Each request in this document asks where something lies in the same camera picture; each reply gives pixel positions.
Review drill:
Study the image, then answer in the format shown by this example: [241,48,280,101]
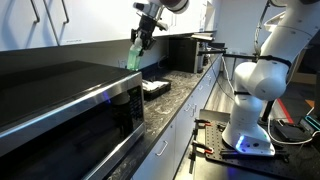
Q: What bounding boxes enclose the white upper cabinets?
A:
[0,0,214,53]

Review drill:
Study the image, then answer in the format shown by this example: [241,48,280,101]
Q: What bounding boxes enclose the orange-handled black clamp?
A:
[193,117,213,128]
[191,141,215,156]

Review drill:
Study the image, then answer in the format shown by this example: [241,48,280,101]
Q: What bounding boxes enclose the black upper cabinet handle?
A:
[60,0,71,26]
[29,0,41,25]

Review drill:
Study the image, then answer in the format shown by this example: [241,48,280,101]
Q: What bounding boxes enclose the white wall outlet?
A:
[118,59,129,70]

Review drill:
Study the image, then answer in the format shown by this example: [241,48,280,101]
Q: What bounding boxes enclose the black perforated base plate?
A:
[203,119,320,180]

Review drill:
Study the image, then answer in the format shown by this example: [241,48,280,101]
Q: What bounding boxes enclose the teal-edged black device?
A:
[299,114,320,135]

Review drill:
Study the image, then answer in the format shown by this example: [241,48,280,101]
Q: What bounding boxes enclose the black plastic tray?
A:
[142,77,172,101]

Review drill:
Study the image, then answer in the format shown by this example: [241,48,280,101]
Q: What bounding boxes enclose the wrist-mounted camera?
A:
[132,1,150,12]

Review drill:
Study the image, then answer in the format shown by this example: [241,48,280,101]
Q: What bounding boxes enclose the black stainless microwave oven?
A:
[0,60,147,180]

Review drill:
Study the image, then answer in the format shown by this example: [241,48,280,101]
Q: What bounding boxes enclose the white floor cable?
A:
[266,114,320,147]

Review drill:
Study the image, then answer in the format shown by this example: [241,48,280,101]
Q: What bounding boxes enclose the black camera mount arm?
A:
[198,48,259,64]

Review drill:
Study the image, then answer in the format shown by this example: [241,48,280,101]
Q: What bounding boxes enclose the blue-grey lower cabinets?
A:
[131,54,224,180]

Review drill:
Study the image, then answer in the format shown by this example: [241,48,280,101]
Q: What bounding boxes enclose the green hand sanitizer pump bottle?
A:
[126,36,145,72]

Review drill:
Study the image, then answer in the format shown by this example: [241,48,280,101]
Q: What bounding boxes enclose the black coffee machine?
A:
[168,35,205,75]

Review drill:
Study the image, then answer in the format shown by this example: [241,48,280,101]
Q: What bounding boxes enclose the black box on floor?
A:
[273,118,313,143]

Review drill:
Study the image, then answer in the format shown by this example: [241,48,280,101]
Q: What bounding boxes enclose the thin white hanging cable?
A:
[220,55,236,102]

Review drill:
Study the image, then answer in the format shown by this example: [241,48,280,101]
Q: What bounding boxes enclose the clear bag white plastic cutlery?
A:
[142,79,166,93]

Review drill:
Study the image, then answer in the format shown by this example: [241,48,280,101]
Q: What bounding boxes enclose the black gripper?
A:
[130,14,158,51]

